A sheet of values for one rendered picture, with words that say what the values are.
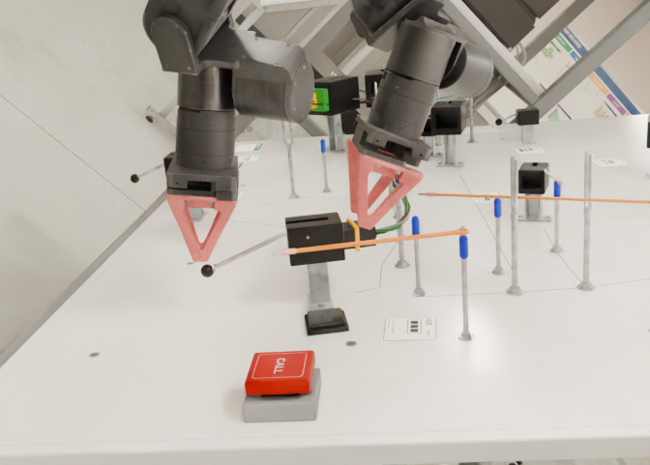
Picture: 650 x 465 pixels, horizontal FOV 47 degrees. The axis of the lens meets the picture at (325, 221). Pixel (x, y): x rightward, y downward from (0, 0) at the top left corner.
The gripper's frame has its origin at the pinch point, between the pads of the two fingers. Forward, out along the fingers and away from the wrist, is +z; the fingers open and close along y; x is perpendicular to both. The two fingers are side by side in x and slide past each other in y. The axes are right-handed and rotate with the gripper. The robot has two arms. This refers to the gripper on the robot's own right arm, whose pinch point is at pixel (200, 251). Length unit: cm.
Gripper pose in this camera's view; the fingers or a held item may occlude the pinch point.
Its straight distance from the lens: 77.3
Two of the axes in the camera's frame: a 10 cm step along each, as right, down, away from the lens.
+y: -1.1, -2.8, 9.5
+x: -9.9, -0.5, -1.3
